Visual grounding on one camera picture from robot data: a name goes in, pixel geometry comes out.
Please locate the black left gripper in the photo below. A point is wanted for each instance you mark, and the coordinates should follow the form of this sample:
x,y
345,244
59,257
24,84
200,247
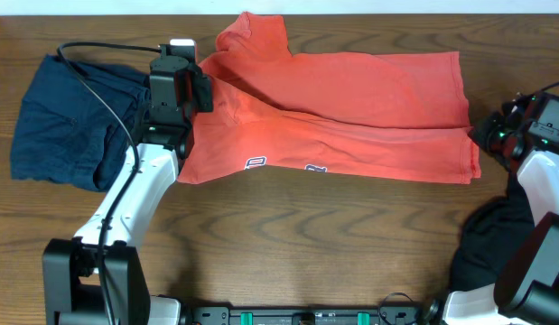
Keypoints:
x,y
200,89

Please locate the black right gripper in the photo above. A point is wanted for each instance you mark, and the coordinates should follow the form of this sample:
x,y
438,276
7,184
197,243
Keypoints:
x,y
479,130

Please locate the red orange t-shirt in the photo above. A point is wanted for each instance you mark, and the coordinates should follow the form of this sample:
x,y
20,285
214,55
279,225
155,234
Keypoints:
x,y
395,116

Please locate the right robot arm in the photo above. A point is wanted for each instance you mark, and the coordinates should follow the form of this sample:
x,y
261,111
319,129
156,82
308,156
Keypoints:
x,y
506,269

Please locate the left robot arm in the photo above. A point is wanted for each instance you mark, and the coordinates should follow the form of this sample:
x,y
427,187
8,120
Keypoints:
x,y
96,277

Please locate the black garment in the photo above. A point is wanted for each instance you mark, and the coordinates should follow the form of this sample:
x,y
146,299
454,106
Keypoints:
x,y
490,237

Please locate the folded navy blue garment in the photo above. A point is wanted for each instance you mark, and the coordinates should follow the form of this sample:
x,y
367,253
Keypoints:
x,y
74,133

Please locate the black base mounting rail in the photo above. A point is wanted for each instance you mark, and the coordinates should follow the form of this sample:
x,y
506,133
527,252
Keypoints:
x,y
396,309

